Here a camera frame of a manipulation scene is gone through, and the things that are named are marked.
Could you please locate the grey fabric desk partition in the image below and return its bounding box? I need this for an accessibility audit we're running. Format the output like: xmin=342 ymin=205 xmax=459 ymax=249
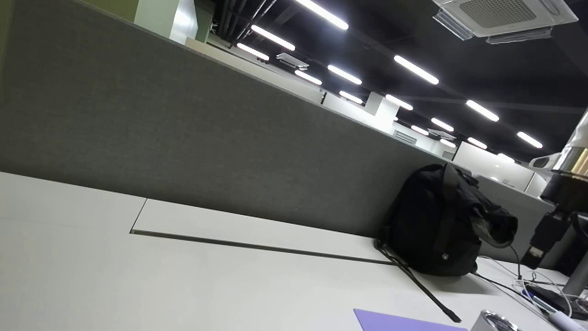
xmin=0 ymin=0 xmax=456 ymax=238

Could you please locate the black backpack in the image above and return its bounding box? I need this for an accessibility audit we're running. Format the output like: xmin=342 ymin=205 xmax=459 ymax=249
xmin=380 ymin=162 xmax=520 ymax=278

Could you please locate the black marker pen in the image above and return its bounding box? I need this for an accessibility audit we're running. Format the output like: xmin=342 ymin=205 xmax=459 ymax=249
xmin=373 ymin=239 xmax=463 ymax=326

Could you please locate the purple paper mat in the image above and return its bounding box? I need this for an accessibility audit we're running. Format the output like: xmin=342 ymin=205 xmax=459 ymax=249
xmin=353 ymin=307 xmax=472 ymax=331

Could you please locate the low grey side partition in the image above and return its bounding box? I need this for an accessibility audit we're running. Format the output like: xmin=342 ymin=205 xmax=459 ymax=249
xmin=476 ymin=175 xmax=557 ymax=263

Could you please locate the white ceiling air conditioner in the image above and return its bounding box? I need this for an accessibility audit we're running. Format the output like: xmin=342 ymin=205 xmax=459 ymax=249
xmin=430 ymin=0 xmax=581 ymax=46

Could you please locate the black equipment box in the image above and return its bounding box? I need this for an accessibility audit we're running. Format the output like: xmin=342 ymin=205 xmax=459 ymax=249
xmin=522 ymin=170 xmax=588 ymax=273

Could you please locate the pale cylindrical tube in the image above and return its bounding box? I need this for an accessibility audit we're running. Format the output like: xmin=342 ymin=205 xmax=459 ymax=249
xmin=546 ymin=307 xmax=588 ymax=331

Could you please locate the black cable bundle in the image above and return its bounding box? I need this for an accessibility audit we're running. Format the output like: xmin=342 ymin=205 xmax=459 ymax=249
xmin=474 ymin=245 xmax=588 ymax=319

